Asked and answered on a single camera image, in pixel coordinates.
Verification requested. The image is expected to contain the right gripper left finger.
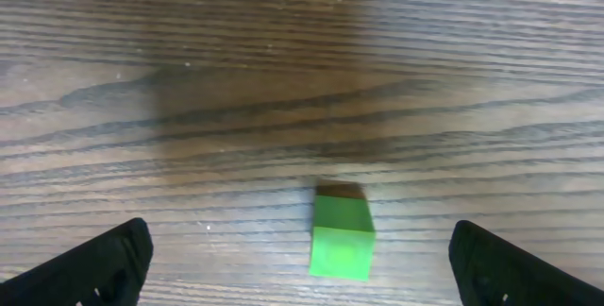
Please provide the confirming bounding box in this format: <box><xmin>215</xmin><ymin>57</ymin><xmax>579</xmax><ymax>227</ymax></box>
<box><xmin>0</xmin><ymin>217</ymin><xmax>155</xmax><ymax>306</ymax></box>

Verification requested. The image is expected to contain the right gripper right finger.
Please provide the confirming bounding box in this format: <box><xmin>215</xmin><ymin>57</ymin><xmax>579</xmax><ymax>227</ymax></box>
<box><xmin>447</xmin><ymin>219</ymin><xmax>604</xmax><ymax>306</ymax></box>

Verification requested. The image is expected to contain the green cube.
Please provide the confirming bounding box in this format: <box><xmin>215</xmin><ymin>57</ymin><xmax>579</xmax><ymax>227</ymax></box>
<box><xmin>309</xmin><ymin>194</ymin><xmax>378</xmax><ymax>282</ymax></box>

